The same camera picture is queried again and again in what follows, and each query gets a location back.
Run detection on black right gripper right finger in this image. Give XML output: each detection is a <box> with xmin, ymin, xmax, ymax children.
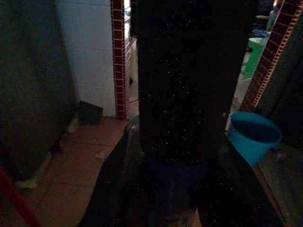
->
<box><xmin>198</xmin><ymin>113</ymin><xmax>285</xmax><ymax>227</ymax></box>

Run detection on yellow-green dustpan with red handle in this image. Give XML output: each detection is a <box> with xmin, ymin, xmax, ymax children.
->
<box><xmin>0</xmin><ymin>165</ymin><xmax>43</xmax><ymax>227</ymax></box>

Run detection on blue plastic bucket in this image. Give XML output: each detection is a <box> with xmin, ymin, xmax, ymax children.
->
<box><xmin>226</xmin><ymin>111</ymin><xmax>284</xmax><ymax>168</ymax></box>

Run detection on dark grey door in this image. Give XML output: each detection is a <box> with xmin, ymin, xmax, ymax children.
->
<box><xmin>257</xmin><ymin>21</ymin><xmax>303</xmax><ymax>147</ymax></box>

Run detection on red and white wrapper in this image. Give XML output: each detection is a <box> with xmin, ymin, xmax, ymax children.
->
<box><xmin>94</xmin><ymin>148</ymin><xmax>107</xmax><ymax>159</ymax></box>

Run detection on green plastic stool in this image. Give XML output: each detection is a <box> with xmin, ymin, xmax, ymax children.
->
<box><xmin>241</xmin><ymin>36</ymin><xmax>270</xmax><ymax>79</ymax></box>

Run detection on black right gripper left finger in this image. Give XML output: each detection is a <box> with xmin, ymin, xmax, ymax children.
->
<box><xmin>79</xmin><ymin>117</ymin><xmax>152</xmax><ymax>227</ymax></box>

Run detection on blue-handled broom with green bristles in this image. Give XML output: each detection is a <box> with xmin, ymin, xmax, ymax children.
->
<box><xmin>136</xmin><ymin>0</ymin><xmax>258</xmax><ymax>218</ymax></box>

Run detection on teal plastic bottle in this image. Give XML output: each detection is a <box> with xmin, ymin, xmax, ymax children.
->
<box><xmin>266</xmin><ymin>9</ymin><xmax>280</xmax><ymax>32</ymax></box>

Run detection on grey steel refrigerator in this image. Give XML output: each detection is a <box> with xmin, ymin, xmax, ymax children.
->
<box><xmin>0</xmin><ymin>0</ymin><xmax>78</xmax><ymax>190</ymax></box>

